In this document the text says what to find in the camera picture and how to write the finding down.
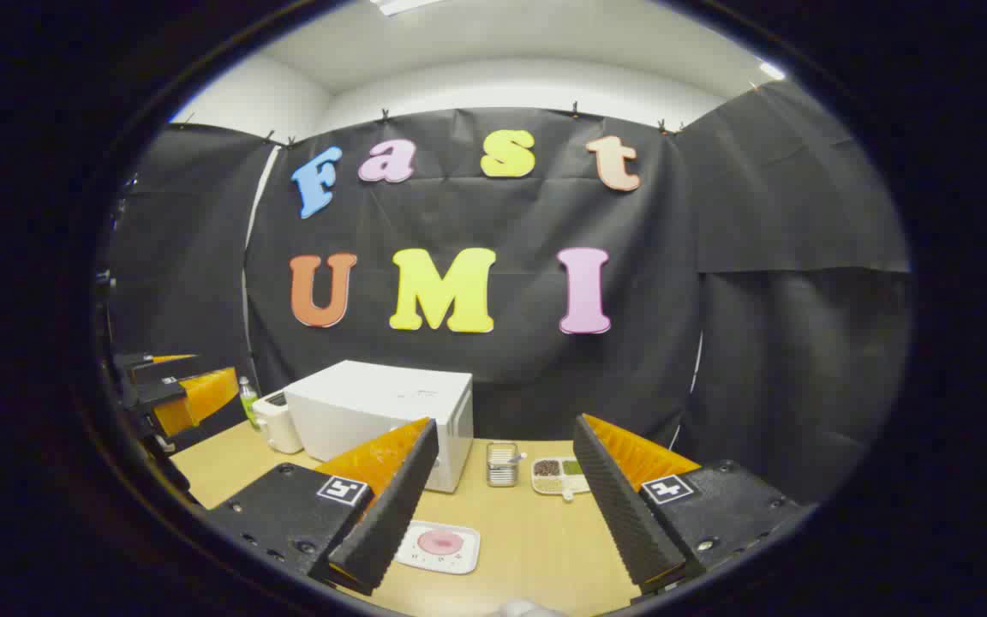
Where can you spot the white microwave oven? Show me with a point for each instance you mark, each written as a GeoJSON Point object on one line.
{"type": "Point", "coordinates": [356, 403]}

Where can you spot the long ceiling light panel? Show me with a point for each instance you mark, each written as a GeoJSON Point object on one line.
{"type": "Point", "coordinates": [403, 5]}

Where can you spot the metal spoon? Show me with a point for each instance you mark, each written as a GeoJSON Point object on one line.
{"type": "Point", "coordinates": [517, 458]}

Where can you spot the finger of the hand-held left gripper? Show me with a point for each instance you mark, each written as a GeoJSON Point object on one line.
{"type": "Point", "coordinates": [146, 367]}
{"type": "Point", "coordinates": [202, 398]}

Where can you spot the green drink bottle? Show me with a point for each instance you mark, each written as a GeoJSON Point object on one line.
{"type": "Point", "coordinates": [248, 403]}

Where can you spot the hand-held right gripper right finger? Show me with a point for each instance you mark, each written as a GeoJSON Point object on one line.
{"type": "Point", "coordinates": [622, 514]}

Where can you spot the white square plate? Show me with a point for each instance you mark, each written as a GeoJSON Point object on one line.
{"type": "Point", "coordinates": [412, 557]}

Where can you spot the white toaster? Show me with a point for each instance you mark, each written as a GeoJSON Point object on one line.
{"type": "Point", "coordinates": [275, 424]}

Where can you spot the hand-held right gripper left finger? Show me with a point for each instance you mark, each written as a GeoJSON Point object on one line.
{"type": "Point", "coordinates": [391, 514]}

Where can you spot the pink round food slice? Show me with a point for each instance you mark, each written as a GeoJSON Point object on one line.
{"type": "Point", "coordinates": [440, 542]}

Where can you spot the small ceiling light panel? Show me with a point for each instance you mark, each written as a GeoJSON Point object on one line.
{"type": "Point", "coordinates": [772, 70]}

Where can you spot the white divided condiment tray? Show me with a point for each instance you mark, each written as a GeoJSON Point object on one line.
{"type": "Point", "coordinates": [558, 480]}

